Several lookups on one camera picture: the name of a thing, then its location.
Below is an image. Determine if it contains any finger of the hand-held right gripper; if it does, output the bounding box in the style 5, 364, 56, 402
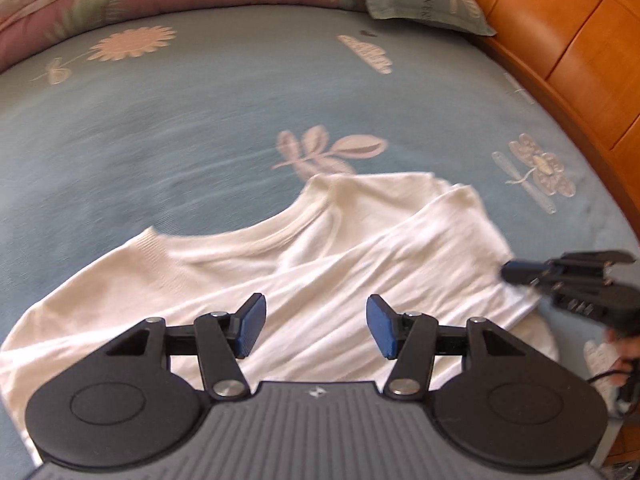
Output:
500, 258, 561, 288

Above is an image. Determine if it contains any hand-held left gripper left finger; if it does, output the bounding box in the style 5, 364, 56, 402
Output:
105, 292, 267, 401

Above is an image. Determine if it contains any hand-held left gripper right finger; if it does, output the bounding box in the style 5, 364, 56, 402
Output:
366, 294, 526, 401

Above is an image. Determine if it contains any white printed long-sleeve shirt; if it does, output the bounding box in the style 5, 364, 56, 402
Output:
0, 172, 561, 463

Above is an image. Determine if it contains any person's right hand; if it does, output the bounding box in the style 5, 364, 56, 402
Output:
616, 334, 640, 387

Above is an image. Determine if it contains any blue floral bed sheet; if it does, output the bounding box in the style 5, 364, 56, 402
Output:
0, 5, 640, 480

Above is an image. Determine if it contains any wooden headboard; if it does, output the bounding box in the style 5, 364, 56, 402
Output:
440, 0, 640, 154

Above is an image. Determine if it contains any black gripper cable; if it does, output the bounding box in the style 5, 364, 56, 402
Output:
587, 366, 634, 417

